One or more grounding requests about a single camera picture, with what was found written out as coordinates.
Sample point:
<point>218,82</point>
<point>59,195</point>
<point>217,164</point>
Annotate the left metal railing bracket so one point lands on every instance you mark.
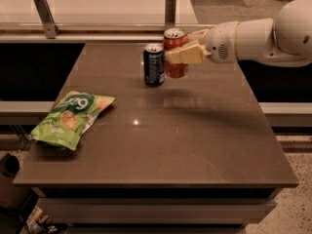
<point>49,26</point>

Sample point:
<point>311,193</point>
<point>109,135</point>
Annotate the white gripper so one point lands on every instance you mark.
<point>221,43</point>

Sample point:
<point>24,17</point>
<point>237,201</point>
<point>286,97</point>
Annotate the metal railing bracket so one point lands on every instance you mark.
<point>49,26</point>
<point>170,13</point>

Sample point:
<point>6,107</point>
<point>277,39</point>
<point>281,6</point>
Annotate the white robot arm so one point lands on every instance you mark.
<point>285,41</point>

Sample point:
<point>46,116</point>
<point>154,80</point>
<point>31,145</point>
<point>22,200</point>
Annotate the middle metal railing bracket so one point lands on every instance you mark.
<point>170,13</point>

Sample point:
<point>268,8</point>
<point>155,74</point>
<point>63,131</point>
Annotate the orange coke can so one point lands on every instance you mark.
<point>173,38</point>

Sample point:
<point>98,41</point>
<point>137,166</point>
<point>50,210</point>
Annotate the blue soda can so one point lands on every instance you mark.
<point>153,59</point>

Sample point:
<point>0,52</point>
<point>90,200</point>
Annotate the snack packages on floor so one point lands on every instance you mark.
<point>39,222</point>

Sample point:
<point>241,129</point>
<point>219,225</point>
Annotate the green rice chip bag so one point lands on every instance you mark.
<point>70,119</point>

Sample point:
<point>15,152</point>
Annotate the dark bin on floor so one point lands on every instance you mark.
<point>11,196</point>

